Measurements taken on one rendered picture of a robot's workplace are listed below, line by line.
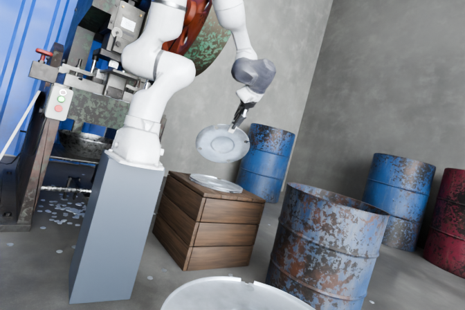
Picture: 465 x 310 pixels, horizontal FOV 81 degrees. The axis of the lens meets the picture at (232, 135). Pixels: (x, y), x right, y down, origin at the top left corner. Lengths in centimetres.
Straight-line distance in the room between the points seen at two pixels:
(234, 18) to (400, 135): 321
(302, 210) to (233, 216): 37
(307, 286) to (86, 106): 122
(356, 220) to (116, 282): 83
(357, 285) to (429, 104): 306
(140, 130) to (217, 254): 73
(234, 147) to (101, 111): 69
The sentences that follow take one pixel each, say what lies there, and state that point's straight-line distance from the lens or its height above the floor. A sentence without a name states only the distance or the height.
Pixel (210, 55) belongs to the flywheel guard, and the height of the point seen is 105.
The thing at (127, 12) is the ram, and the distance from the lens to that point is 173.
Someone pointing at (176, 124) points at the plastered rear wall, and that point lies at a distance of 321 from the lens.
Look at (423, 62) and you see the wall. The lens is 421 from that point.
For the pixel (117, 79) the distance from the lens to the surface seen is 157.
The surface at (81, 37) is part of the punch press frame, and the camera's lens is 191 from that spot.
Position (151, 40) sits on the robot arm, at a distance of 96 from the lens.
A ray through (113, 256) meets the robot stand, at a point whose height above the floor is 15.
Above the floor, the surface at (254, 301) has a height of 35.
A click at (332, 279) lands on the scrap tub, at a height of 22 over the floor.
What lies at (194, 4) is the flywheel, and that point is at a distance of 195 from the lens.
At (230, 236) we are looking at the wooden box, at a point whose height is 16.
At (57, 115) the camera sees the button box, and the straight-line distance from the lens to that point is 135.
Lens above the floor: 60
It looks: 1 degrees up
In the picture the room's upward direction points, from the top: 15 degrees clockwise
